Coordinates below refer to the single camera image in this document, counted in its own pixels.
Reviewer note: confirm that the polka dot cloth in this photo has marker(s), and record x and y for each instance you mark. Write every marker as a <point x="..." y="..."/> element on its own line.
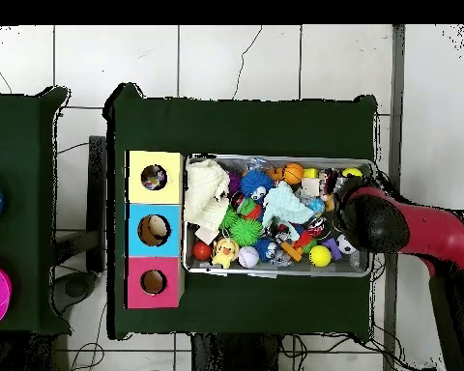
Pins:
<point x="154" y="177"/>

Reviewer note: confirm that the green spiky puffer ball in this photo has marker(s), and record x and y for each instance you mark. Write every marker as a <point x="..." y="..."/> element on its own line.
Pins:
<point x="246" y="231"/>

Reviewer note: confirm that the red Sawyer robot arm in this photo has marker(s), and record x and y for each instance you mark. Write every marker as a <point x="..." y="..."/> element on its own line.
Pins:
<point x="429" y="232"/>

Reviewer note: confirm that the silver mesh bin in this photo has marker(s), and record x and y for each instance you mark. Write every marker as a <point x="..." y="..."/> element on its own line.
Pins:
<point x="255" y="270"/>

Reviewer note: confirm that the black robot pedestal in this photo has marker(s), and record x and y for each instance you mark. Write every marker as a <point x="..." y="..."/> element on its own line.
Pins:
<point x="236" y="355"/>

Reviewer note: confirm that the wooden box with three holes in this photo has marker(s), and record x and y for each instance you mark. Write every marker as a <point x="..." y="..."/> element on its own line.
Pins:
<point x="154" y="193"/>

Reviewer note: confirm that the cream muslin cloth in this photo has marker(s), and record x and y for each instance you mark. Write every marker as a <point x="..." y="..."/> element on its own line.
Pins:
<point x="205" y="189"/>

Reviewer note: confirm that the yellow plush chick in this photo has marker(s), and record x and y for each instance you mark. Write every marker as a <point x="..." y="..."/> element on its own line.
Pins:
<point x="225" y="252"/>

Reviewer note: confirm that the orange toy basketball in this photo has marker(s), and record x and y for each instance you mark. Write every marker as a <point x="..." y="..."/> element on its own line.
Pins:
<point x="294" y="174"/>

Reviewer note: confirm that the dark green table cloth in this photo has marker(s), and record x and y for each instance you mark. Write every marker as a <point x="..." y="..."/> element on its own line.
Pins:
<point x="255" y="127"/>

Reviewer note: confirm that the dark green covered side table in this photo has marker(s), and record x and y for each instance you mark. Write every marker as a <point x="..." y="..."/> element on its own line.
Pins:
<point x="23" y="135"/>

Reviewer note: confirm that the blue spiky puffer ball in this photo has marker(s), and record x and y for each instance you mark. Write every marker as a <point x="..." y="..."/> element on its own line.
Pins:
<point x="255" y="181"/>

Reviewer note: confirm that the yellow ball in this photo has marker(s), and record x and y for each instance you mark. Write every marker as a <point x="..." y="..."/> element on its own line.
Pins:
<point x="352" y="172"/>
<point x="320" y="256"/>

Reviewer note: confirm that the light blue muslin cloth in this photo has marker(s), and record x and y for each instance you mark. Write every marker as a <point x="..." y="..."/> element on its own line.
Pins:
<point x="286" y="205"/>

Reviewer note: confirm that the red orange ball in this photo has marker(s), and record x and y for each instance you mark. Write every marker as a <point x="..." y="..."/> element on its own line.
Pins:
<point x="202" y="250"/>

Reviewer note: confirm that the white toy baseball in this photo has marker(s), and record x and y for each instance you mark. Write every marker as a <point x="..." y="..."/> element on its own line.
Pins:
<point x="248" y="257"/>

